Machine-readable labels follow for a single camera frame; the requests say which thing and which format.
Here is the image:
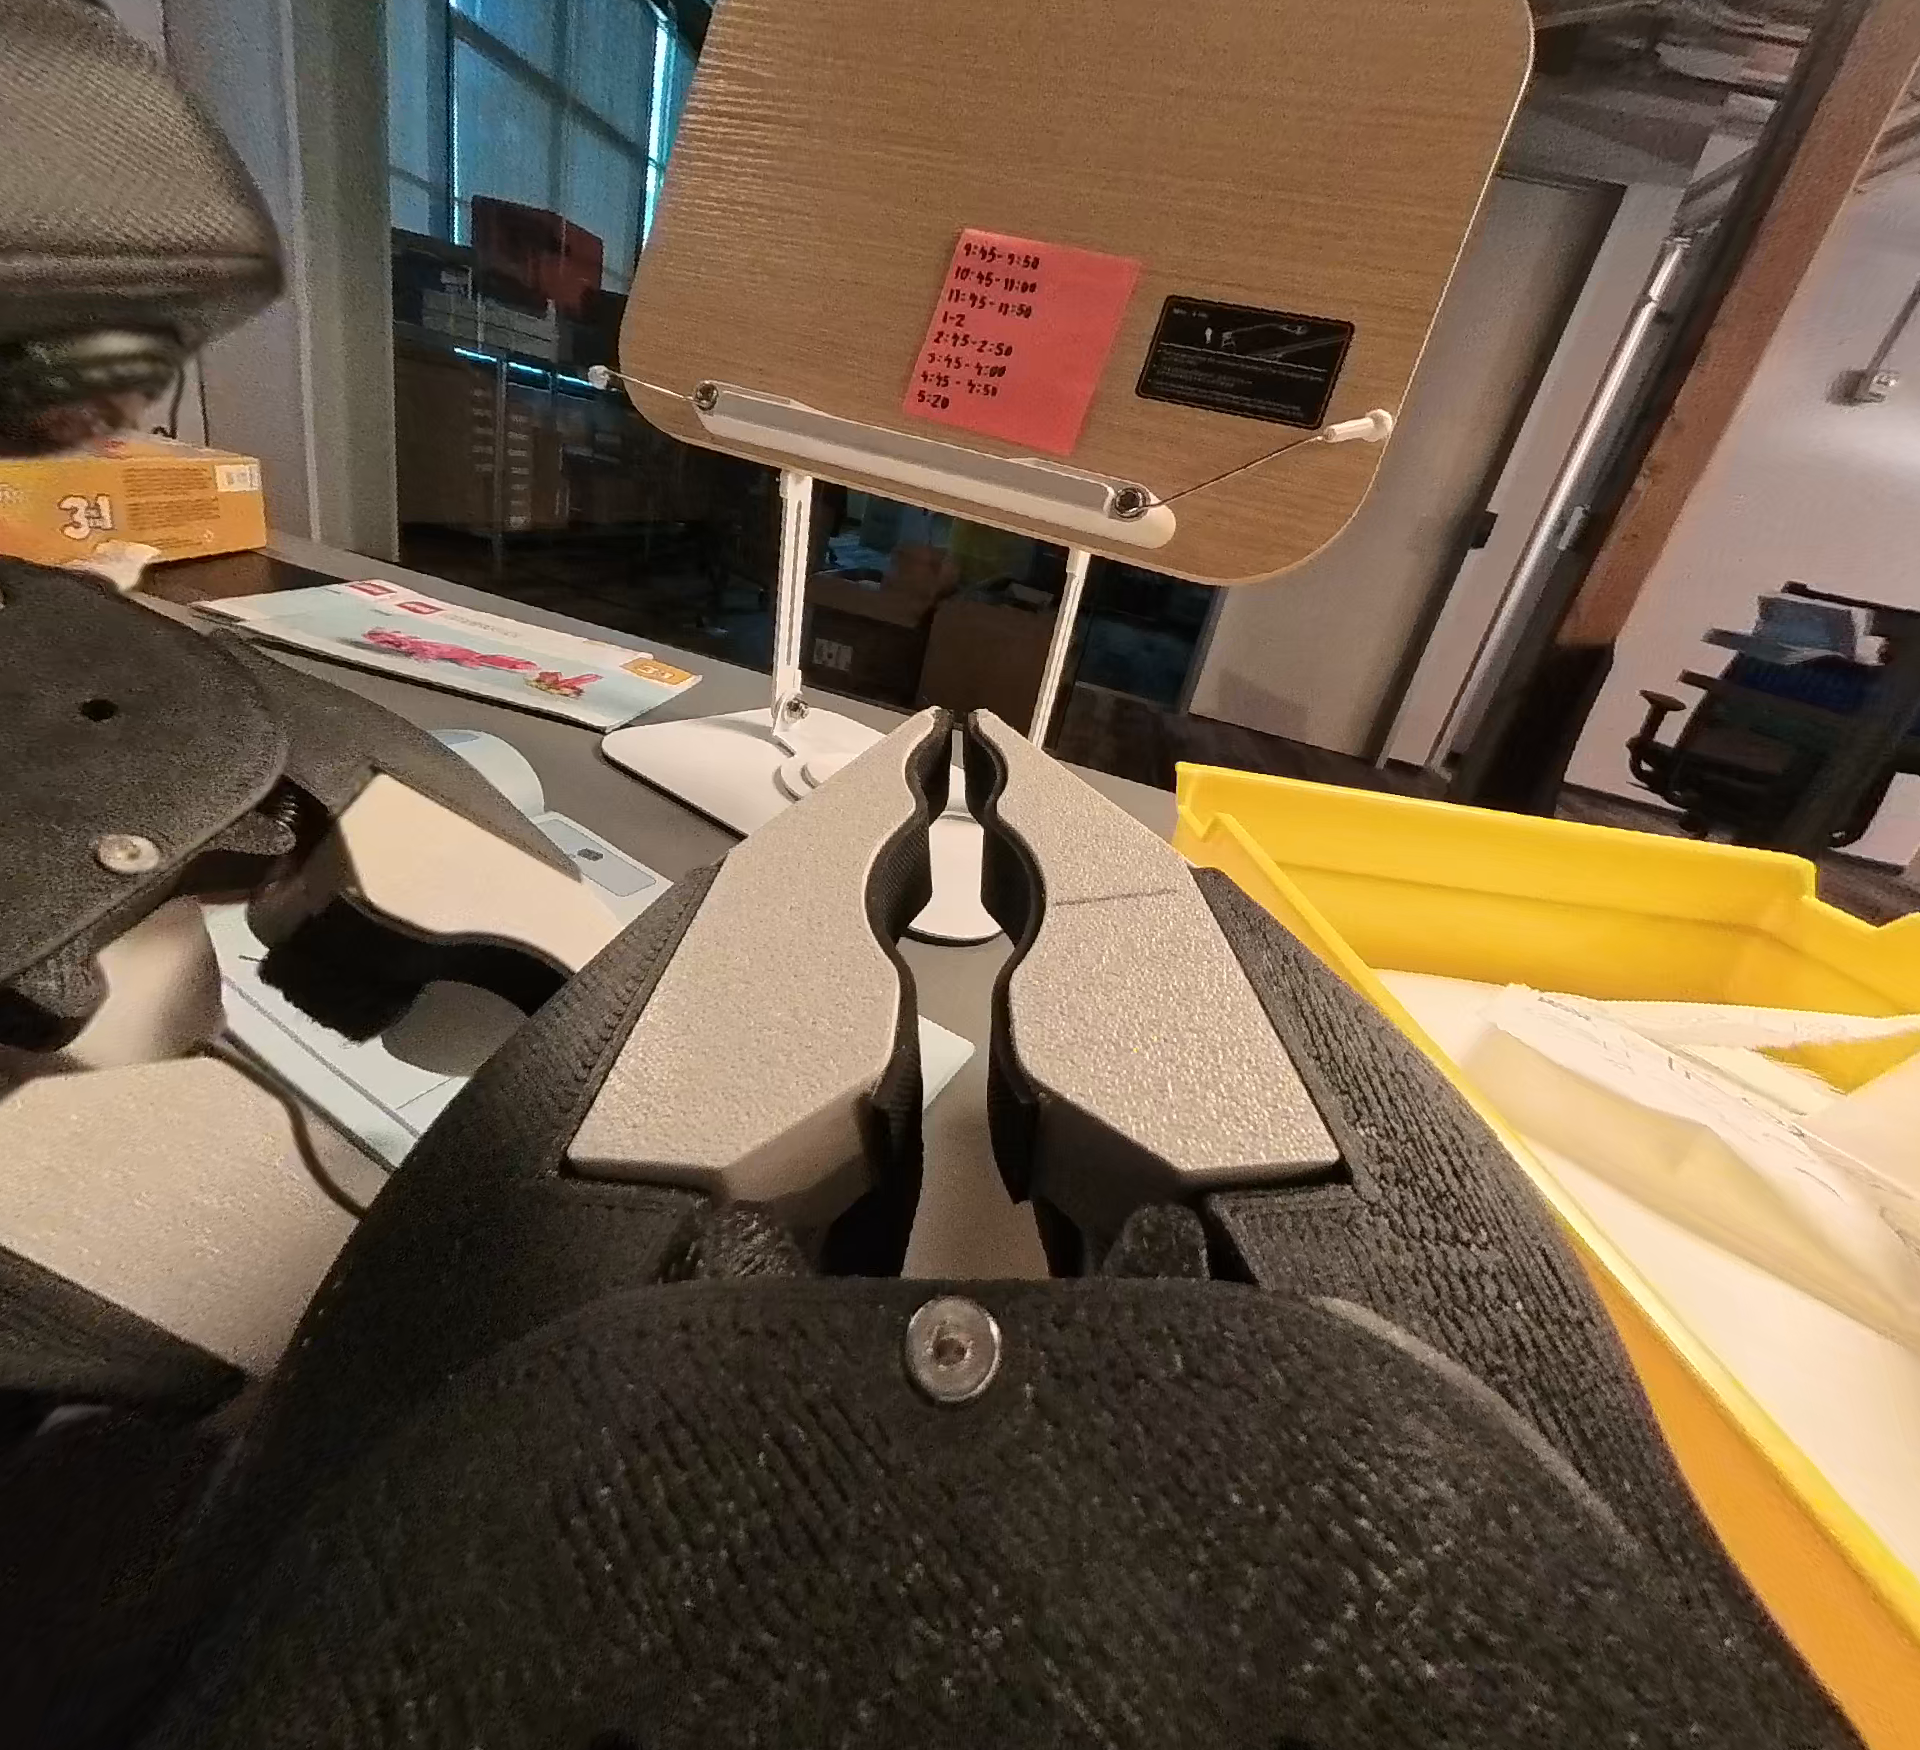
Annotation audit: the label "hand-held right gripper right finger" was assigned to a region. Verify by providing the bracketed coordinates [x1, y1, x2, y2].
[965, 706, 1343, 1254]

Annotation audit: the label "closed instruction booklet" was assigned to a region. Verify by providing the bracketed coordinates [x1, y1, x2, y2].
[189, 579, 700, 735]

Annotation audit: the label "open pale blue instruction booklet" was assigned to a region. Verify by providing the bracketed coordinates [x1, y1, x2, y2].
[202, 729, 974, 1169]

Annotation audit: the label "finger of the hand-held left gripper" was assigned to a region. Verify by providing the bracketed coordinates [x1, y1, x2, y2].
[251, 769, 590, 1050]

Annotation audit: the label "white paper bags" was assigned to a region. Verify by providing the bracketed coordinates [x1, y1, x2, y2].
[1372, 972, 1920, 1571]

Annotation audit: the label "wooden book stand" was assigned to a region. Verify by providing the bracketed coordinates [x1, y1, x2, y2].
[590, 0, 1536, 950]

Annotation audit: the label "pink sticky note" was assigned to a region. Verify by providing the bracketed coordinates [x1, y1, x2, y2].
[897, 228, 1144, 463]

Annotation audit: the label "black label sticker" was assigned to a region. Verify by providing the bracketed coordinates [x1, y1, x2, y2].
[1137, 297, 1352, 420]

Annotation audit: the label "yellow toy box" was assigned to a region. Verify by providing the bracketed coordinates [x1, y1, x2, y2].
[0, 439, 267, 572]

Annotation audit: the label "black office chair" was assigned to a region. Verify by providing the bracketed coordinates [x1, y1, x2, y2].
[1626, 579, 1920, 866]

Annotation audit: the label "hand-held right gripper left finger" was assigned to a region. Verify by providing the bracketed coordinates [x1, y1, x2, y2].
[566, 706, 958, 1258]

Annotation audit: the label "yellow plastic bin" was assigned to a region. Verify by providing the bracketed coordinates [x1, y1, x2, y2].
[1170, 762, 1920, 1750]

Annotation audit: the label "thin black cable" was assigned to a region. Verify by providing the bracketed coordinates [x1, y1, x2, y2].
[210, 1050, 388, 1219]

